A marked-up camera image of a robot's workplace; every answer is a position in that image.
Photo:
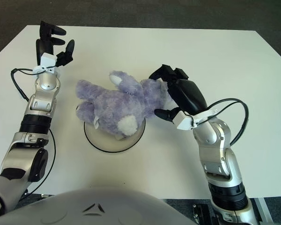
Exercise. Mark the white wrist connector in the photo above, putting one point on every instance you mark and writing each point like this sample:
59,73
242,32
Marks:
48,62
183,120

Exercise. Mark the grey robot torso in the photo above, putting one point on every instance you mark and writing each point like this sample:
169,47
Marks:
96,208

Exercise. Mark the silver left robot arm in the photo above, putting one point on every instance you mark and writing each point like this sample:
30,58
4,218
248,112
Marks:
39,110

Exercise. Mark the white left wrist connector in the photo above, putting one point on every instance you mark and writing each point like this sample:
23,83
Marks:
48,62

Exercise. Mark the black metal bracket with screws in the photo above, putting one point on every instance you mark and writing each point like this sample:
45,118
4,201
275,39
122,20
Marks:
201,213

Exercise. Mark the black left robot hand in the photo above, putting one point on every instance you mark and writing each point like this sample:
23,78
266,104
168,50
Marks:
45,45

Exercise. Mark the purple plush bunny doll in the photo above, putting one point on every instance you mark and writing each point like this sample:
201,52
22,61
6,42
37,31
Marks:
117,103

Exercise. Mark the white plate with black rim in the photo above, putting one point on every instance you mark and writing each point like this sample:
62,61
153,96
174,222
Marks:
112,143

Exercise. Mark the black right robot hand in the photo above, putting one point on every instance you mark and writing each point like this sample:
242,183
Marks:
187,93

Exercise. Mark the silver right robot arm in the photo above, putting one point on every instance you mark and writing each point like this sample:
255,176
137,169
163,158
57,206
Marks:
220,154

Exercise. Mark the white right wrist connector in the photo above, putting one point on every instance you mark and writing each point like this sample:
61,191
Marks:
183,120

